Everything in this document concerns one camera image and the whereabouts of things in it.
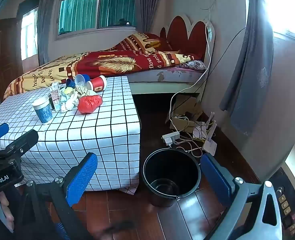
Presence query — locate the white red bed frame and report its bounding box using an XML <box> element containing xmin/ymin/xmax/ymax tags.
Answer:
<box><xmin>128</xmin><ymin>16</ymin><xmax>216</xmax><ymax>100</ymax></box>

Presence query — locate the grey floral mattress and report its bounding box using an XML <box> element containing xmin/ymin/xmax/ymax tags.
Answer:
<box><xmin>128</xmin><ymin>66</ymin><xmax>206</xmax><ymax>83</ymax></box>

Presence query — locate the white checkered tablecloth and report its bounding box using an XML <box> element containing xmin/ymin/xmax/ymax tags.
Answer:
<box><xmin>0</xmin><ymin>76</ymin><xmax>141</xmax><ymax>195</ymax></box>

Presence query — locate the white power strip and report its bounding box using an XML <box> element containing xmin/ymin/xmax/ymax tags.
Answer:
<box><xmin>162</xmin><ymin>131</ymin><xmax>181</xmax><ymax>147</ymax></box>

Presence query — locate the large sliding window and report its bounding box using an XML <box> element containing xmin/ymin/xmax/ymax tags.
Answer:
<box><xmin>55</xmin><ymin>0</ymin><xmax>138</xmax><ymax>39</ymax></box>

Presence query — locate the bright side window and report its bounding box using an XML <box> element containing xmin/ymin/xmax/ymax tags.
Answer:
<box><xmin>16</xmin><ymin>0</ymin><xmax>42</xmax><ymax>60</ymax></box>

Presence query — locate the brown wooden door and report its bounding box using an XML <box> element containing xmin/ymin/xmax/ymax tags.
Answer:
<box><xmin>0</xmin><ymin>17</ymin><xmax>23</xmax><ymax>103</ymax></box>

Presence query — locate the red paper cup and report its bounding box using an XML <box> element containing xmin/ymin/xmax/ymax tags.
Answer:
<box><xmin>86</xmin><ymin>75</ymin><xmax>108</xmax><ymax>92</ymax></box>

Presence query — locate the dark sticker-covered panel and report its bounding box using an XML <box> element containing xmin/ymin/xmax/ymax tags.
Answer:
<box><xmin>267</xmin><ymin>166</ymin><xmax>295</xmax><ymax>237</ymax></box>

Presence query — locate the grey curtain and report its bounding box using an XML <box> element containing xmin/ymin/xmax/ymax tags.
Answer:
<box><xmin>136</xmin><ymin>0</ymin><xmax>163</xmax><ymax>33</ymax></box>
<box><xmin>38</xmin><ymin>0</ymin><xmax>63</xmax><ymax>65</ymax></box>
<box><xmin>219</xmin><ymin>0</ymin><xmax>275</xmax><ymax>137</ymax></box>

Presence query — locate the bed with red-yellow blanket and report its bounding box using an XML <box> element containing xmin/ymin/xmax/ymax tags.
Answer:
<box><xmin>3</xmin><ymin>32</ymin><xmax>201</xmax><ymax>100</ymax></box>

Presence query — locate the red plastic bag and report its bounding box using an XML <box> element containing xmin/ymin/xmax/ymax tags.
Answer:
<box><xmin>77</xmin><ymin>95</ymin><xmax>103</xmax><ymax>114</ymax></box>

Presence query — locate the thick white cable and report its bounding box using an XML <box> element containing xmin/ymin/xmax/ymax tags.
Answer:
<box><xmin>165</xmin><ymin>21</ymin><xmax>213</xmax><ymax>124</ymax></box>

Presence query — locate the blue patterned paper cup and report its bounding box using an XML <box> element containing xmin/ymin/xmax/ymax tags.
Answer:
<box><xmin>32</xmin><ymin>96</ymin><xmax>53</xmax><ymax>125</ymax></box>

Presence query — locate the white carton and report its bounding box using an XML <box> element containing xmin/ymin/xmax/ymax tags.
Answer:
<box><xmin>49</xmin><ymin>82</ymin><xmax>62</xmax><ymax>112</ymax></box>

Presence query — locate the blue plastic cup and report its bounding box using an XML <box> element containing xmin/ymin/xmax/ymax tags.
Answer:
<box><xmin>75</xmin><ymin>74</ymin><xmax>90</xmax><ymax>87</ymax></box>

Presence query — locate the person's left hand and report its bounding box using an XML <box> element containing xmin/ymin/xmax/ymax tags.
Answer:
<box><xmin>0</xmin><ymin>191</ymin><xmax>15</xmax><ymax>233</ymax></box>

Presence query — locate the cardboard box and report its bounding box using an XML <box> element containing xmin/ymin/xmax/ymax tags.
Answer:
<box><xmin>169</xmin><ymin>97</ymin><xmax>204</xmax><ymax>132</ymax></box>

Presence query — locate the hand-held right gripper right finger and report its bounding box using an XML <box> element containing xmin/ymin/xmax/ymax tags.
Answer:
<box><xmin>200</xmin><ymin>153</ymin><xmax>288</xmax><ymax>240</ymax></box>

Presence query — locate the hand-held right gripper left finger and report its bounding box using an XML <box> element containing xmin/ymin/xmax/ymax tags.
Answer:
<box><xmin>20</xmin><ymin>152</ymin><xmax>98</xmax><ymax>240</ymax></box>

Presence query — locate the black bucket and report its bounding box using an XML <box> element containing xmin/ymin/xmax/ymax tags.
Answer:
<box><xmin>143</xmin><ymin>148</ymin><xmax>201</xmax><ymax>207</ymax></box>

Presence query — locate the white router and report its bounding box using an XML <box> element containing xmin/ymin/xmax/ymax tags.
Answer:
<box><xmin>202</xmin><ymin>112</ymin><xmax>217</xmax><ymax>156</ymax></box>

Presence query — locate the floral pillow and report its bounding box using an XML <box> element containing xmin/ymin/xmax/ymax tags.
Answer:
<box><xmin>180</xmin><ymin>60</ymin><xmax>206</xmax><ymax>71</ymax></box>

